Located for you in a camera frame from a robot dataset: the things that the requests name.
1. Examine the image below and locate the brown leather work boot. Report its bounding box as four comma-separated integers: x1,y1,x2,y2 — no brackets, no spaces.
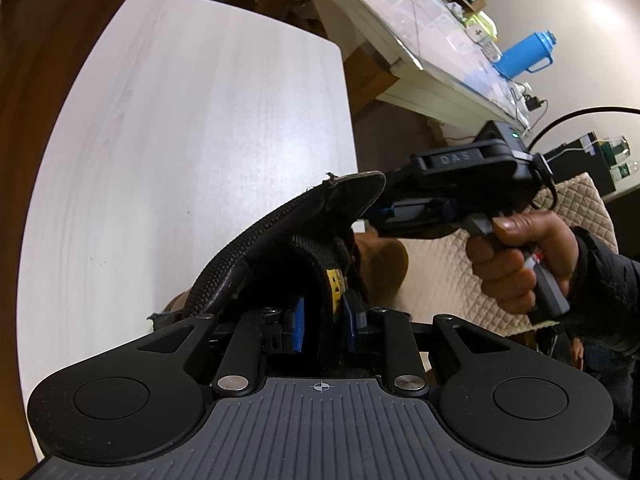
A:
150,170,409,330

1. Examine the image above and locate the black jacket sleeve forearm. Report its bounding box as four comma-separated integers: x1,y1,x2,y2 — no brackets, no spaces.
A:
544,226,640,480

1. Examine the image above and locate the person's right hand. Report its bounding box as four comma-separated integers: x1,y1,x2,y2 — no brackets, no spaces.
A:
466,210,579,314

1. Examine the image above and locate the beige quilted chair cushion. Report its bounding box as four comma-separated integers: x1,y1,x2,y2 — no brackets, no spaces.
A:
349,171,622,338

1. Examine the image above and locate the white dining table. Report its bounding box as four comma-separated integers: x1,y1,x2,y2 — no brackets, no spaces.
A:
312,0,528,132

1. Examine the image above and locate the black box on floor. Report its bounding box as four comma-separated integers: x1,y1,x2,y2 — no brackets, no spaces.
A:
544,132,615,197

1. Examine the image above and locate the blue thermos jug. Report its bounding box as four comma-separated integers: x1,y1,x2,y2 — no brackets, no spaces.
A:
494,30,556,80

